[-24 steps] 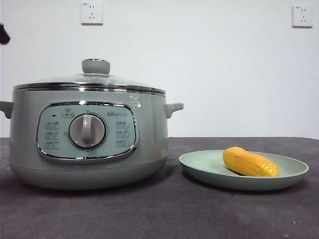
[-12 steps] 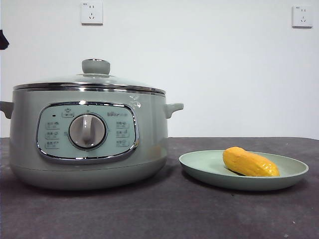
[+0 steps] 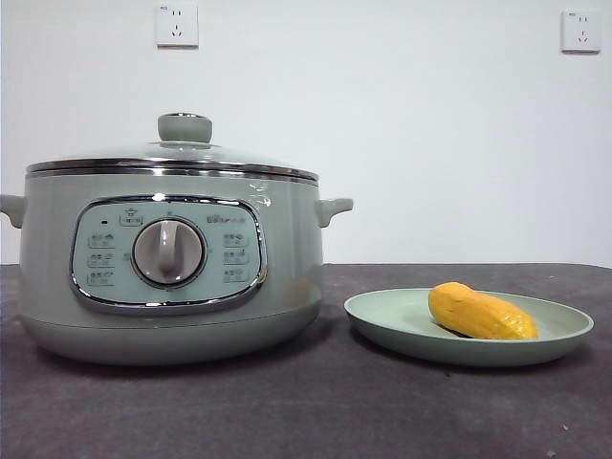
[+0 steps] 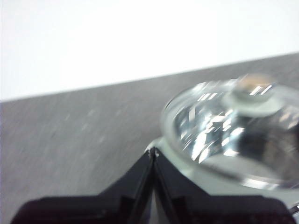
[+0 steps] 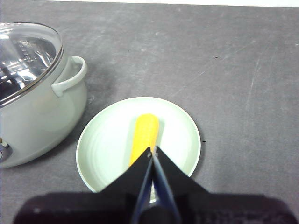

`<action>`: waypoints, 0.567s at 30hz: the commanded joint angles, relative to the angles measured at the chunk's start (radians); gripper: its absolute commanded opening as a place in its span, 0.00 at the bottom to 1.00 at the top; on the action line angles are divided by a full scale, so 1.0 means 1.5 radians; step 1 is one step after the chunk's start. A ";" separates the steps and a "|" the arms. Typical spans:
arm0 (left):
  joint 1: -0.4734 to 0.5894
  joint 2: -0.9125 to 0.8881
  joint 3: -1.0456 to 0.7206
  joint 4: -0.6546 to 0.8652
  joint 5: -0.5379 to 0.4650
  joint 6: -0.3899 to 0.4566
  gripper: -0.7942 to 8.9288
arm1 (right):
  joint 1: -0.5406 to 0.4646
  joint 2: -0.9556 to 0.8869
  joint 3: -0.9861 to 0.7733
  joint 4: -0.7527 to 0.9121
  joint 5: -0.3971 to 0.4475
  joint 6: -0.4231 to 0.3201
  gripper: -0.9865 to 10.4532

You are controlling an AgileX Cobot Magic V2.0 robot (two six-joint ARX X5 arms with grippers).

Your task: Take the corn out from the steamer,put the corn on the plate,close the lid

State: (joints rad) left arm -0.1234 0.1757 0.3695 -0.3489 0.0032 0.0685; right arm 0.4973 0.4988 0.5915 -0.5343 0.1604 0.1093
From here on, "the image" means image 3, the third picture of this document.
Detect yellow corn cob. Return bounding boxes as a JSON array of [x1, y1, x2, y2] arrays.
[[427, 281, 540, 342]]

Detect glass lid with green knob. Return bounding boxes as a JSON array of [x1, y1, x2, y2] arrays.
[[25, 111, 321, 186]]

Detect pale green electric steamer pot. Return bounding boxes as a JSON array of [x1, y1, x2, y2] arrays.
[[0, 167, 356, 367]]

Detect white wall socket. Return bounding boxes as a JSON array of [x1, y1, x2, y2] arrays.
[[154, 3, 200, 50], [560, 10, 602, 55]]

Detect pale green round plate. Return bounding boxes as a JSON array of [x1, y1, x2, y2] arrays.
[[343, 287, 596, 367]]

